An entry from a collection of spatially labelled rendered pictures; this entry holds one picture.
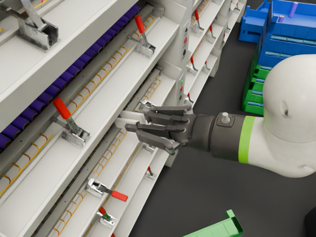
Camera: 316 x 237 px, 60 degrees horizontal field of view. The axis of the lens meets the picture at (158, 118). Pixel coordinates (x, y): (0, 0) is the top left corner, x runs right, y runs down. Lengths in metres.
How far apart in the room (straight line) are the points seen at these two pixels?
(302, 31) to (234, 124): 0.83
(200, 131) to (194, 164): 0.78
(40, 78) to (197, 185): 1.01
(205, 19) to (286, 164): 0.80
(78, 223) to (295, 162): 0.43
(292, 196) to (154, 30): 0.95
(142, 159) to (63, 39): 0.61
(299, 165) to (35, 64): 0.42
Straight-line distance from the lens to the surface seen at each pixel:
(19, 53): 0.35
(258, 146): 0.51
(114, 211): 0.83
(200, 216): 1.21
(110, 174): 0.67
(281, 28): 1.28
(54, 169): 0.47
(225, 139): 0.52
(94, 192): 0.64
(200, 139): 0.54
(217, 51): 1.63
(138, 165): 0.89
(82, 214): 0.64
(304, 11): 1.47
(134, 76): 0.59
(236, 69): 1.84
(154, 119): 0.63
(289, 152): 0.49
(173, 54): 0.82
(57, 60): 0.36
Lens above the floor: 1.12
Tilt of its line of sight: 49 degrees down
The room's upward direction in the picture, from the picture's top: straight up
